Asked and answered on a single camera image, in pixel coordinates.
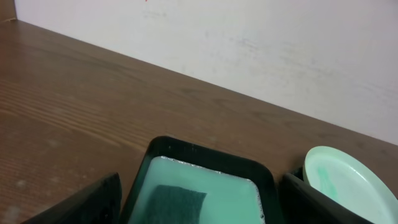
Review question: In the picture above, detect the mint green plate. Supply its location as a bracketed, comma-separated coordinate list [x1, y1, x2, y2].
[303, 146, 397, 224]

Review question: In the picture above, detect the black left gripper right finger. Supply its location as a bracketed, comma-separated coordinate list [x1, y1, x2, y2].
[281, 173, 371, 224]

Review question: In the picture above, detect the green rectangular soap tray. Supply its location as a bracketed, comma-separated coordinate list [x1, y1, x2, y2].
[120, 136, 284, 223]

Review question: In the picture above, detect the round black tray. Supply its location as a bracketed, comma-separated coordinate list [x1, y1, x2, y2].
[291, 167, 304, 181]

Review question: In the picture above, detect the dark green sponge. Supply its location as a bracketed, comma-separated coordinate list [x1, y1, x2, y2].
[139, 185, 207, 224]

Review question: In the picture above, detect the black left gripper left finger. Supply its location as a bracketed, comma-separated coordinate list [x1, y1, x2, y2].
[22, 172, 122, 224]

